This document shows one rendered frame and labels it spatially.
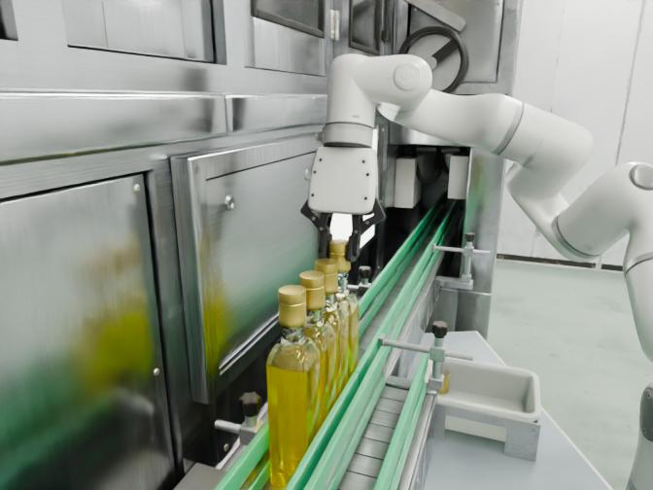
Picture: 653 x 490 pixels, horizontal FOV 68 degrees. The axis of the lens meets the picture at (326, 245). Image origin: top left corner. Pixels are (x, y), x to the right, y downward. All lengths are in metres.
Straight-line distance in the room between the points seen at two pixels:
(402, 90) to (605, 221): 0.34
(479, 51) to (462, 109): 0.84
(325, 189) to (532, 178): 0.32
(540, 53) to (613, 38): 0.50
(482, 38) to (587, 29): 2.81
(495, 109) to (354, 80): 0.21
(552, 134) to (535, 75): 3.61
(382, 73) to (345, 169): 0.15
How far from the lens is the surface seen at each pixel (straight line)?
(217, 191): 0.67
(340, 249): 0.74
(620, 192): 0.76
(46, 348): 0.54
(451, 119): 0.84
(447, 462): 1.00
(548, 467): 1.05
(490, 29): 1.67
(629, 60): 4.47
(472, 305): 1.78
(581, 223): 0.80
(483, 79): 1.66
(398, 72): 0.74
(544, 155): 0.79
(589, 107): 4.42
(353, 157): 0.73
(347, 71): 0.75
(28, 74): 0.50
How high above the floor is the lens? 1.39
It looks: 17 degrees down
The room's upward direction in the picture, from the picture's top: straight up
